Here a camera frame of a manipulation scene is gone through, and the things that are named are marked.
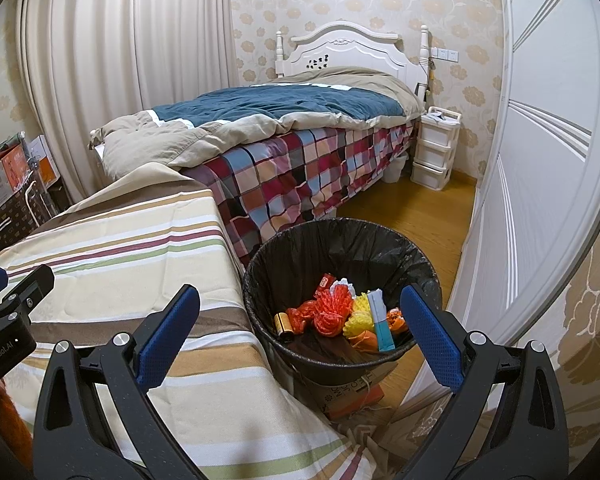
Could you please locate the plaid bed sheet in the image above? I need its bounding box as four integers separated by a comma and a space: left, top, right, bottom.
182, 122, 421, 266

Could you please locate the beige and blue duvet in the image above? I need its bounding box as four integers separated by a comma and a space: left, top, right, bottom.
89, 67, 426, 181

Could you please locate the person's orange fleece clothing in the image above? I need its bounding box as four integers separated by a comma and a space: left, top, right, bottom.
0, 382, 33, 468

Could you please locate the white wooden bed frame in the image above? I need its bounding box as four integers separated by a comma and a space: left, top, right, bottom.
274, 20, 431, 86

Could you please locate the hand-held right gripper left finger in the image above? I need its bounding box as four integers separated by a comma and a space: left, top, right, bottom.
32, 284, 201, 480

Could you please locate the striped tablecloth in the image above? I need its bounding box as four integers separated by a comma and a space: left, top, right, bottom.
0, 162, 381, 480

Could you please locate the black charger cable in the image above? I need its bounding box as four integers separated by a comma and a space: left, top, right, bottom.
416, 57, 435, 101

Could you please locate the orange plastic bag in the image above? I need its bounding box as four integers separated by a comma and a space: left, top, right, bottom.
386, 309, 411, 336

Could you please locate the small white orange cardboard box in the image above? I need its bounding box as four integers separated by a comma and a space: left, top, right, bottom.
27, 135, 61, 186

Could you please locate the white plastic drawer unit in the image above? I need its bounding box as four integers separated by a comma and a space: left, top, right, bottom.
410, 106, 463, 190

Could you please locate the printed cardboard box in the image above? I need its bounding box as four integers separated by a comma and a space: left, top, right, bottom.
292, 355, 400, 421

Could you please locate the white plastic bucket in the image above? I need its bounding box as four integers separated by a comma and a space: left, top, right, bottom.
382, 154, 411, 184

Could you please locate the cream curtain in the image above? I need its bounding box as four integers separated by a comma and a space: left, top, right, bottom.
15, 0, 241, 201

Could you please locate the red plastic bag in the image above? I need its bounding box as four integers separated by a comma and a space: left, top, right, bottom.
287, 300, 321, 333

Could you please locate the white wardrobe door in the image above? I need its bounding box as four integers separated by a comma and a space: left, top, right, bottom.
397, 0, 600, 421

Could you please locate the orange paper bag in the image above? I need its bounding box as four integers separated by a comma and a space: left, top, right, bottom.
350, 330, 381, 353

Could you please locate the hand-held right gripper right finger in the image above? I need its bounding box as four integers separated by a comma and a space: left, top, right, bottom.
395, 282, 568, 480

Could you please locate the black trash bin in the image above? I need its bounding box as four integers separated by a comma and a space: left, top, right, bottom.
242, 217, 442, 381

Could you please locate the white and orange cardboard box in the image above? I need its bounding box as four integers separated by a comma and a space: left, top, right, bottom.
0, 142, 28, 221

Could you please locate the orange foam fruit net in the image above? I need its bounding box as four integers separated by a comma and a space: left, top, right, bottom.
312, 287, 356, 336

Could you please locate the yellow foam fruit net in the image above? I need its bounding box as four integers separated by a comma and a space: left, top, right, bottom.
342, 292, 376, 341

